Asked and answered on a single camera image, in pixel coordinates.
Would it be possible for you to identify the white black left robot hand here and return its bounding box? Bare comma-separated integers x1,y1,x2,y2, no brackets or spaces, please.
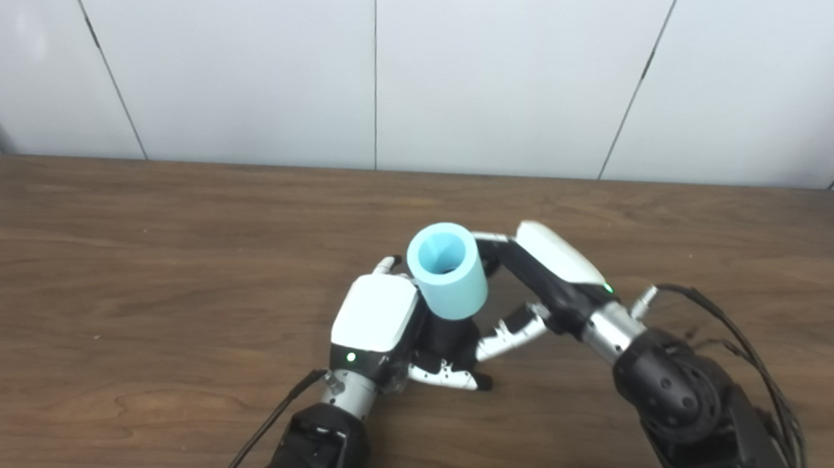
325,252,502,401

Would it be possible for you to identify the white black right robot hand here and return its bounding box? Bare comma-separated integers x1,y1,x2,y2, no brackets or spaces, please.
463,217,624,372

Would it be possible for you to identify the black funnel-shaped nozzle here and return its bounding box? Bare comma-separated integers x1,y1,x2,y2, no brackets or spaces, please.
412,309,485,375

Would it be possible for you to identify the light-blue cylindrical hose piece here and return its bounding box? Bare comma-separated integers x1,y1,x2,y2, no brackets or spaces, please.
402,220,494,323

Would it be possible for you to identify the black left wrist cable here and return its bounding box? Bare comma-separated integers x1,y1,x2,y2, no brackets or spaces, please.
219,363,327,468

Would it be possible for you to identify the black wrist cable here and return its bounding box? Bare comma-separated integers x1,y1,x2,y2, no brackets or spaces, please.
219,363,327,468
619,281,824,468

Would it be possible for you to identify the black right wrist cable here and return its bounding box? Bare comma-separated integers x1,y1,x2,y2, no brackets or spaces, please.
619,281,824,468

